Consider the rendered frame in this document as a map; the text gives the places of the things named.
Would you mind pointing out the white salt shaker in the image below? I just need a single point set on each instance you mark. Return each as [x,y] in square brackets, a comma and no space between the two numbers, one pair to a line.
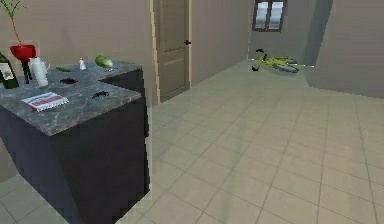
[82,64]

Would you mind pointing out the dark counter with marble top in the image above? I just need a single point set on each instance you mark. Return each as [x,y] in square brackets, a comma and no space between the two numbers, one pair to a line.
[83,140]

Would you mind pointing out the green lettuce head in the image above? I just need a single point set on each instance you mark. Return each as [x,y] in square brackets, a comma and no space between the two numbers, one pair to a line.
[103,61]

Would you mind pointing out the beige room door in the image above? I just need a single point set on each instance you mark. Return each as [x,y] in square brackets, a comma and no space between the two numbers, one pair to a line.
[172,46]

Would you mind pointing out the small black utensil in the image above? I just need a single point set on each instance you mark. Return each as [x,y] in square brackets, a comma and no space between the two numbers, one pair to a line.
[100,95]

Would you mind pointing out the dark framed window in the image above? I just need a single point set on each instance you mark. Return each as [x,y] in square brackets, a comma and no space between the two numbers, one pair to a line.
[269,15]

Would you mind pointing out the small black flat object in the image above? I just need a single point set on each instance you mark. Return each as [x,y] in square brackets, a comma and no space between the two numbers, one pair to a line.
[69,81]

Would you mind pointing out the green cucumber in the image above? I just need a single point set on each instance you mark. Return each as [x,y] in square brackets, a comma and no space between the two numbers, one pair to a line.
[63,69]

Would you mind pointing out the dark green wine bottle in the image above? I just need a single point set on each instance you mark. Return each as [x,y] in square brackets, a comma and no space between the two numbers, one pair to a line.
[7,74]

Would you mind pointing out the house plant in red pot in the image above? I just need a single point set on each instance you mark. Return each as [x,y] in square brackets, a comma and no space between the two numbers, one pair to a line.
[22,52]

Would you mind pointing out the yellow-green bicycle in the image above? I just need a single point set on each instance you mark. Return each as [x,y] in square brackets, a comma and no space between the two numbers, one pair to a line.
[276,62]

